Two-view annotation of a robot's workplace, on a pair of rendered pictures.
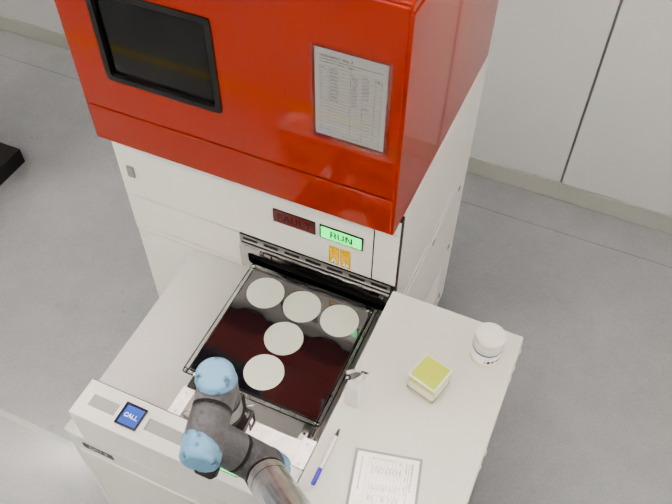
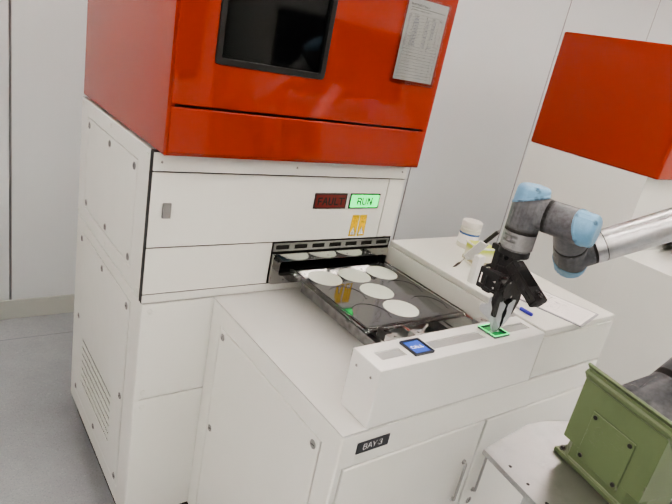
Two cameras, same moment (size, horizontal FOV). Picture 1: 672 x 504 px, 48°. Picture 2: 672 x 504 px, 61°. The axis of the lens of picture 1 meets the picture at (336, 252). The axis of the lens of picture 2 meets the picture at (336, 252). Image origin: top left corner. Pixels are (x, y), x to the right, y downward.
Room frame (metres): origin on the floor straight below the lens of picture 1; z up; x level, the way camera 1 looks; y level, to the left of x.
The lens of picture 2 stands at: (0.48, 1.55, 1.54)
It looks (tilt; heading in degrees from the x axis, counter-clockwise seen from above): 20 degrees down; 297
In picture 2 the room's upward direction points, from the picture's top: 12 degrees clockwise
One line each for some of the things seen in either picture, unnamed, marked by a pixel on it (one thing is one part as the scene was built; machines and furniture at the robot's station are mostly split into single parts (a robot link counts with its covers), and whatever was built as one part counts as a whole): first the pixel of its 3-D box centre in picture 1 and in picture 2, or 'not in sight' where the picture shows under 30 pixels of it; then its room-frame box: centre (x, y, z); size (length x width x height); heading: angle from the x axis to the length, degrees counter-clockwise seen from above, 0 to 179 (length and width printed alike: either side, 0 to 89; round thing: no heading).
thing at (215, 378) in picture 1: (217, 387); (529, 209); (0.70, 0.22, 1.27); 0.09 x 0.08 x 0.11; 172
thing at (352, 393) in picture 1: (356, 382); (474, 259); (0.84, -0.05, 1.03); 0.06 x 0.04 x 0.13; 156
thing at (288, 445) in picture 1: (240, 434); not in sight; (0.80, 0.22, 0.87); 0.36 x 0.08 x 0.03; 66
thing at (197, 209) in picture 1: (253, 223); (287, 226); (1.33, 0.22, 1.02); 0.82 x 0.03 x 0.40; 66
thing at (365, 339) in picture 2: not in sight; (352, 326); (1.04, 0.27, 0.84); 0.50 x 0.02 x 0.03; 156
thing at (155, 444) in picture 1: (186, 453); (450, 365); (0.74, 0.34, 0.89); 0.55 x 0.09 x 0.14; 66
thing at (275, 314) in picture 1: (283, 338); (376, 291); (1.04, 0.13, 0.90); 0.34 x 0.34 x 0.01; 66
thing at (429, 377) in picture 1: (429, 379); (479, 254); (0.87, -0.22, 1.00); 0.07 x 0.07 x 0.07; 51
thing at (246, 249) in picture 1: (312, 278); (331, 263); (1.24, 0.06, 0.89); 0.44 x 0.02 x 0.10; 66
